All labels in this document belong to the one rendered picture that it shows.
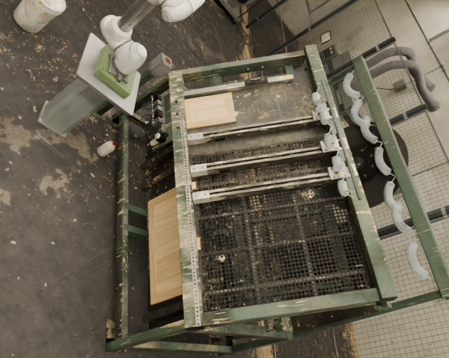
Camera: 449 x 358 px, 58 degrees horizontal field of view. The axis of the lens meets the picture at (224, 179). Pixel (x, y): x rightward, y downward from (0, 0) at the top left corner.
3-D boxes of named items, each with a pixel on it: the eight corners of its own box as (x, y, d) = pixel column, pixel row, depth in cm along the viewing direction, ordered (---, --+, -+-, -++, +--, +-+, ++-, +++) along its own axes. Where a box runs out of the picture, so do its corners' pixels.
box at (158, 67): (147, 63, 353) (162, 52, 344) (157, 70, 361) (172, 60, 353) (148, 73, 347) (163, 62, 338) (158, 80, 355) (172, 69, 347)
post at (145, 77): (96, 108, 390) (150, 67, 353) (101, 111, 394) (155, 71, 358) (95, 113, 387) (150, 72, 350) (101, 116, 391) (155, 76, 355)
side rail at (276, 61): (183, 78, 373) (181, 69, 364) (303, 59, 370) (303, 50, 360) (184, 82, 370) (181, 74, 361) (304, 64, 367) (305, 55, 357)
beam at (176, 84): (170, 79, 374) (168, 71, 364) (183, 77, 373) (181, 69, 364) (187, 332, 263) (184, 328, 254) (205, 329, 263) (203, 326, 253)
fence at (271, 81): (184, 94, 355) (183, 91, 352) (292, 77, 353) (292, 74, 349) (184, 99, 353) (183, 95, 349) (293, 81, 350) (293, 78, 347)
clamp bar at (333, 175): (193, 194, 305) (187, 179, 284) (351, 170, 302) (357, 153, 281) (194, 207, 300) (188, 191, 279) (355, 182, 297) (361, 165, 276)
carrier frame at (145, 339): (111, 115, 405) (172, 72, 365) (202, 165, 504) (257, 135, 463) (105, 351, 295) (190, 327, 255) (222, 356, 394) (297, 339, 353)
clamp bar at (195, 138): (188, 137, 332) (182, 119, 311) (333, 115, 328) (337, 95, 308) (189, 147, 327) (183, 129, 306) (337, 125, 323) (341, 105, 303)
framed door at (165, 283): (149, 202, 360) (148, 201, 358) (196, 177, 333) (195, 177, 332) (152, 305, 315) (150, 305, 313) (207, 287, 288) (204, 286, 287)
